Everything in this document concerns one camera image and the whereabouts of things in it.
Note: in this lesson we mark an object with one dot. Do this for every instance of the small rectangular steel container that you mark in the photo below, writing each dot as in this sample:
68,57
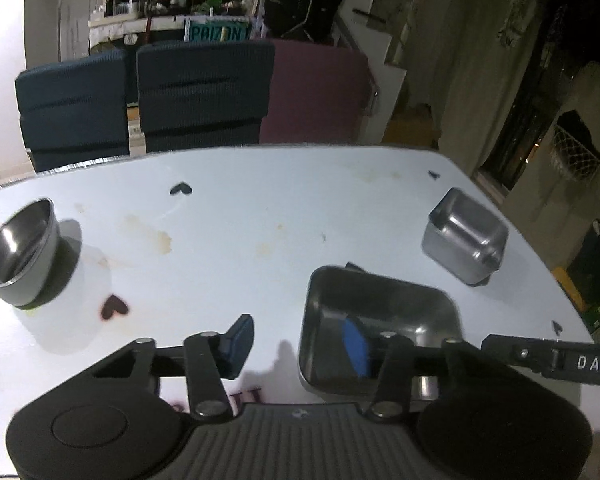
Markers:
467,235

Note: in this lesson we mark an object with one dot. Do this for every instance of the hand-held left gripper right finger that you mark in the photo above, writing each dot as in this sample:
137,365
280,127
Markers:
356,347

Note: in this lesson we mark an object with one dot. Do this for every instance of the round steel bowl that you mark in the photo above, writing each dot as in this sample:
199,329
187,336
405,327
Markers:
15,250

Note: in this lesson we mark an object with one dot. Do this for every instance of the large rectangular steel container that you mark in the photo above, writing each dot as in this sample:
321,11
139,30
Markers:
380,305

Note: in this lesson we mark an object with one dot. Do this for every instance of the dark blue chair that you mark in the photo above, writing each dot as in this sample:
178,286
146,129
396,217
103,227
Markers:
75,110
205,95

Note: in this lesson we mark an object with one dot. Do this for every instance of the cardboard box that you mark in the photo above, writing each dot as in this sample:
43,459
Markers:
410,127

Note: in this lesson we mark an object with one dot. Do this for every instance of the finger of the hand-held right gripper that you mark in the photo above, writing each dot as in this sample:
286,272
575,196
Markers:
517,355

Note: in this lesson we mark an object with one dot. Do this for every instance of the maroon chair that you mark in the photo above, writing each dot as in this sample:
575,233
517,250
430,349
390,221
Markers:
315,90

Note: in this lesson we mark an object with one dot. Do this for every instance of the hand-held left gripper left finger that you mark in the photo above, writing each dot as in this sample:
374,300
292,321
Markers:
237,345

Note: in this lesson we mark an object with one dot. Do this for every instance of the green box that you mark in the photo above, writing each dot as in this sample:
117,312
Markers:
595,270

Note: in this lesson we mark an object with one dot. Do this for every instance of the white storage shelf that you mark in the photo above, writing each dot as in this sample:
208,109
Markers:
115,10

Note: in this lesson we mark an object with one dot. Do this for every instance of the green sign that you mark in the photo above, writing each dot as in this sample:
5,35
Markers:
215,32

